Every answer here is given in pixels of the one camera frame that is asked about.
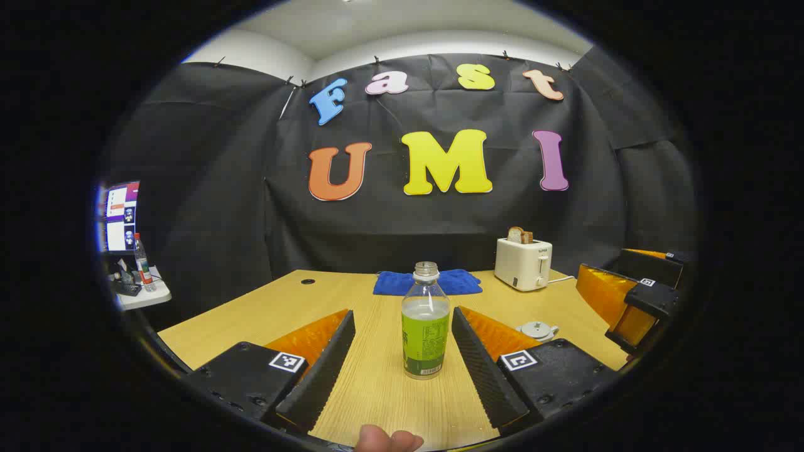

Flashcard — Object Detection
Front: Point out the white toaster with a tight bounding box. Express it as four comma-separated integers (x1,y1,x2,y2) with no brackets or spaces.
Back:
494,237,553,292

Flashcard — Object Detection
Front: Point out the white ceramic teacup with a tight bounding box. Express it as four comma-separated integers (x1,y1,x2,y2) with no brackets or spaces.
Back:
516,321,560,343

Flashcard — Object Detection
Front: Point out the black backdrop cloth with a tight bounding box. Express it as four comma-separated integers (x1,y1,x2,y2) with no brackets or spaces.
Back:
104,53,698,327

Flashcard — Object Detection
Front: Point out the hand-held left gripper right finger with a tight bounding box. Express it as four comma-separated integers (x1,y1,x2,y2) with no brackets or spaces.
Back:
451,306,621,434

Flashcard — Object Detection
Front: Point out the white side table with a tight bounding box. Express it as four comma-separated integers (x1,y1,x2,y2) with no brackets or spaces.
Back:
113,267,171,311

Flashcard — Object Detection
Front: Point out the red label plastic bottle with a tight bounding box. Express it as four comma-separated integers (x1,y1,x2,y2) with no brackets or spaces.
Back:
133,233,157,293

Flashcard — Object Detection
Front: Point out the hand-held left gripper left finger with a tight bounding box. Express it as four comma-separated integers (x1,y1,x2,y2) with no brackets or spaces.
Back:
182,309,357,434

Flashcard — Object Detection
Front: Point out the green label water bottle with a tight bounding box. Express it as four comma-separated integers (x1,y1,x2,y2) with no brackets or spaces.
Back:
401,262,451,380

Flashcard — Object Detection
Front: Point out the blue towel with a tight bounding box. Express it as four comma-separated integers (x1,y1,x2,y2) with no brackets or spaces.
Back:
373,269,483,296

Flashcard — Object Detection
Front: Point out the computer monitor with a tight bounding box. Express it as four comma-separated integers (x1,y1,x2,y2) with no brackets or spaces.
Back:
97,181,141,254

